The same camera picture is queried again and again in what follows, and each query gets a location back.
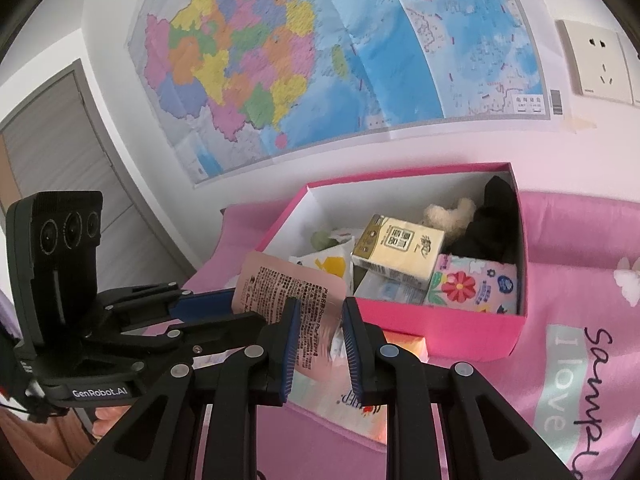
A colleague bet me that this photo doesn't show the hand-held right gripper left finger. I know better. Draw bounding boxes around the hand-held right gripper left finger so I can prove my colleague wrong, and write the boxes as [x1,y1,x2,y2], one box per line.
[65,297,302,480]

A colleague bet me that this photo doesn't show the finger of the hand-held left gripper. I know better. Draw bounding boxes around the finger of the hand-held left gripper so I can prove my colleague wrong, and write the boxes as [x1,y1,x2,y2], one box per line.
[99,281,237,332]
[116,310,269,367]

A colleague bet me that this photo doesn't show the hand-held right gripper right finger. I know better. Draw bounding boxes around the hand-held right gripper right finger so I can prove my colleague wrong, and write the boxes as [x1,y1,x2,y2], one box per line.
[341,296,572,480]

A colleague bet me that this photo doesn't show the clear blue-printed packet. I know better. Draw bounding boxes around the clear blue-printed packet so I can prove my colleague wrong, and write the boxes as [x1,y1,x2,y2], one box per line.
[352,270,431,306]

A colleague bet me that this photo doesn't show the pink sachet pouch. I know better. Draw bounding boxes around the pink sachet pouch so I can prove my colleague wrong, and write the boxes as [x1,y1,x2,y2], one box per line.
[232,252,348,376]

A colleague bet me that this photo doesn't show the yellow white wet wipes pack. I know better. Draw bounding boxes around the yellow white wet wipes pack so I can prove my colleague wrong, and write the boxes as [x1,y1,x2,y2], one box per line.
[289,240,356,281]

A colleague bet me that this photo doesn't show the pink cardboard box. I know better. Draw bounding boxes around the pink cardboard box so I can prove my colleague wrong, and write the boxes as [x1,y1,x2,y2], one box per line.
[255,161,528,363]

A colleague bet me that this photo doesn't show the small yellow tissue pack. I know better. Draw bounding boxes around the small yellow tissue pack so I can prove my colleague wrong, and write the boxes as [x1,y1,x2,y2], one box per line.
[350,214,447,291]

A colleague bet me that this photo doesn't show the pink floral tissue packet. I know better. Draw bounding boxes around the pink floral tissue packet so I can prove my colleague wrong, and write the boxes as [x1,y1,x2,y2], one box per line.
[424,254,518,316]

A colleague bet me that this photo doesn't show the beige teddy bear plush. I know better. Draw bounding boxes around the beige teddy bear plush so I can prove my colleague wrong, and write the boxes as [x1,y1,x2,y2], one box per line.
[421,197,477,246]

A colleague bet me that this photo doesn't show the black cloth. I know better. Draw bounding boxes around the black cloth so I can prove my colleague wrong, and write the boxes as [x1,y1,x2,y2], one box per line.
[445,175,518,266]

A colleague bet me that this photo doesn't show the person's left forearm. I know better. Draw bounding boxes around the person's left forearm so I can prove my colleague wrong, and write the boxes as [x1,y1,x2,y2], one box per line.
[0,405,96,480]

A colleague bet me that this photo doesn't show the person's left hand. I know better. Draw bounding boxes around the person's left hand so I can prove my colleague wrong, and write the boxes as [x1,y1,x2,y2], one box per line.
[89,403,132,439]

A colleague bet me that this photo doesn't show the orange teal tissue pack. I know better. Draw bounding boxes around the orange teal tissue pack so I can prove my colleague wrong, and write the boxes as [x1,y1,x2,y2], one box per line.
[287,332,431,448]

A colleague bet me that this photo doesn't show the grey door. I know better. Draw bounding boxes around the grey door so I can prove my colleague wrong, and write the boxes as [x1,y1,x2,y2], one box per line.
[0,58,196,311]

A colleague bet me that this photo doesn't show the colourful wall map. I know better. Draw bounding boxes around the colourful wall map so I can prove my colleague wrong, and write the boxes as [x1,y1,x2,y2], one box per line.
[127,0,566,188]

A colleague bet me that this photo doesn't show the white five-hole wall socket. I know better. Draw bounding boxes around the white five-hole wall socket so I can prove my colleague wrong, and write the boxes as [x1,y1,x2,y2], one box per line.
[555,19,633,106]

